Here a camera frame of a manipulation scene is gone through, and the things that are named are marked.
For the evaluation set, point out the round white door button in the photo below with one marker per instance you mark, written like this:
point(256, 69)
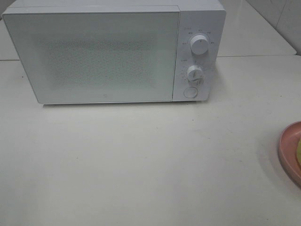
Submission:
point(190, 92)

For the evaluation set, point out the toast sandwich with fillings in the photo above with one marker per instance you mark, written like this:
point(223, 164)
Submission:
point(298, 153)

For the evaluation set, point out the white microwave door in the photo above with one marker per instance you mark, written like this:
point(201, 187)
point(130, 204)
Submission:
point(80, 55)

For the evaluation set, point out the upper white power knob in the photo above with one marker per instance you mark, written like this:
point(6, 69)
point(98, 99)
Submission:
point(199, 44)

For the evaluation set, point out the pink round plate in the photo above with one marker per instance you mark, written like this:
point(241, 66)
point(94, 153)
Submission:
point(287, 151)

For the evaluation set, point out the lower white timer knob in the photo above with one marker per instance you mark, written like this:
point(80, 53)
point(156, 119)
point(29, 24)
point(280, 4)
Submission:
point(195, 73)

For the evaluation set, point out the white microwave oven body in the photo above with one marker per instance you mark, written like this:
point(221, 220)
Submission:
point(196, 17)

